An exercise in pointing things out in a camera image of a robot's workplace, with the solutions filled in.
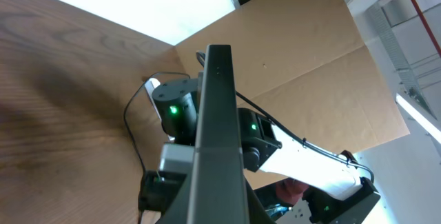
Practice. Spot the fluorescent ceiling light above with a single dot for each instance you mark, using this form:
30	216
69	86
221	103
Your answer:
417	112

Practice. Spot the bronze Galaxy phone box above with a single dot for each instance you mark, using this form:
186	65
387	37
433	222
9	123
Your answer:
216	191

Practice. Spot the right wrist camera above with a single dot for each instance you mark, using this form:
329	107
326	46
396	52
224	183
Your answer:
176	158

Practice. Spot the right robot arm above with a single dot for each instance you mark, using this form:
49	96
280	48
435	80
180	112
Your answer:
330	183

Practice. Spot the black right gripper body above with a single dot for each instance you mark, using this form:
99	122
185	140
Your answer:
158	190

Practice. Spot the brown cardboard sheet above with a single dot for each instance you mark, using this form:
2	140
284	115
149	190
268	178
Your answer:
305	63

